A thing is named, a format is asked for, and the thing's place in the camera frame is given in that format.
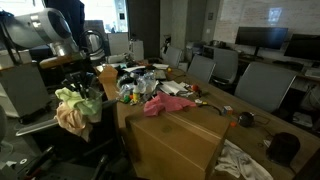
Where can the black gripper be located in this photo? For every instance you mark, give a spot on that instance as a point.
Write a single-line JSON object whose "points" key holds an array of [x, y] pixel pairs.
{"points": [[78, 75]]}

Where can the light green shirt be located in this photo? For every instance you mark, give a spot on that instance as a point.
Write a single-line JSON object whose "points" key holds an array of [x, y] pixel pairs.
{"points": [[83, 105]]}

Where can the peach printed shirt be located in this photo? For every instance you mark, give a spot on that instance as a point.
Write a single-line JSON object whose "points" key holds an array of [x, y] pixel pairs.
{"points": [[71, 120]]}

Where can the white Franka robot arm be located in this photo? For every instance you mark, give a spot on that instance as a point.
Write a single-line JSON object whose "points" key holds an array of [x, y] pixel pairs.
{"points": [[36, 28]]}

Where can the small cardboard box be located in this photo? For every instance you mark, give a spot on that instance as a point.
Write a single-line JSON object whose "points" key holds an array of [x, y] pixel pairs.
{"points": [[107, 74]]}

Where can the large cardboard box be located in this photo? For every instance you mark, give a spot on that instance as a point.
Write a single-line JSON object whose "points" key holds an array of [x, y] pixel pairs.
{"points": [[176, 143]]}

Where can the green plastic item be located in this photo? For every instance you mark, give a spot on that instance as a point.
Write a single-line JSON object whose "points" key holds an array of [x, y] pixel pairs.
{"points": [[126, 98]]}

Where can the white bottle yellow label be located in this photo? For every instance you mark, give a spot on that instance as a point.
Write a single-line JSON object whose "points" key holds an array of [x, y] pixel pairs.
{"points": [[136, 93]]}

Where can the clear plastic bags pile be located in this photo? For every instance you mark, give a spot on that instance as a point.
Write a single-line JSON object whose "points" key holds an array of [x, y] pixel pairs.
{"points": [[140, 85]]}

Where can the white paper sheet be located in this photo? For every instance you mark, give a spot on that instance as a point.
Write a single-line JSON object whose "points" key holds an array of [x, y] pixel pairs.
{"points": [[160, 66]]}

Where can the pink shirt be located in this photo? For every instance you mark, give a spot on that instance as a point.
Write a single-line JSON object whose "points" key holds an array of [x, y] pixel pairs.
{"points": [[170, 103]]}

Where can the yellow orange toy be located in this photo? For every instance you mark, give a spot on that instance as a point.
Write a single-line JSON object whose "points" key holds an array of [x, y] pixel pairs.
{"points": [[169, 70]]}

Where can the stack of white papers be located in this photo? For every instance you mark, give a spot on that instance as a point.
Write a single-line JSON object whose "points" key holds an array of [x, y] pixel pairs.
{"points": [[173, 87]]}

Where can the red ball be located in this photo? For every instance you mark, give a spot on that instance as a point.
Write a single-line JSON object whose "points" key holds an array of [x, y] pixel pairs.
{"points": [[195, 88]]}

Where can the Rubik's cube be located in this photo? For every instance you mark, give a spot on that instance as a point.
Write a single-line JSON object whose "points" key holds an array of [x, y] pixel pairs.
{"points": [[228, 110]]}

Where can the small orange ball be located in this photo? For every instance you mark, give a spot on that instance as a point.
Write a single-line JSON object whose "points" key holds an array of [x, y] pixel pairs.
{"points": [[233, 124]]}

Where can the black round object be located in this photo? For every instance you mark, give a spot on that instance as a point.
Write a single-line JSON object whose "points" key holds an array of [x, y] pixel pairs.
{"points": [[246, 119]]}

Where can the white cloth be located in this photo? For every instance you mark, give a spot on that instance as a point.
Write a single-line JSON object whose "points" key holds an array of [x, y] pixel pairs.
{"points": [[240, 161]]}

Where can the black computer monitor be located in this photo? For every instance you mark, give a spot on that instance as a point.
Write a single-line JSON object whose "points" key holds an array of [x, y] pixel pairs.
{"points": [[261, 37], [303, 46]]}

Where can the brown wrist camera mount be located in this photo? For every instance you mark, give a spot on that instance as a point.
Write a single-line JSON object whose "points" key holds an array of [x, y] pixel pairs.
{"points": [[61, 60]]}

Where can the gray office chair black frame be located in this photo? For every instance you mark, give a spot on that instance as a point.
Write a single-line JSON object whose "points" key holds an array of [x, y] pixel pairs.
{"points": [[66, 150]]}

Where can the wall whiteboard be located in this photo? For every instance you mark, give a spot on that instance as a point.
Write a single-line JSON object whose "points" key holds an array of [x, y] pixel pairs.
{"points": [[266, 13]]}

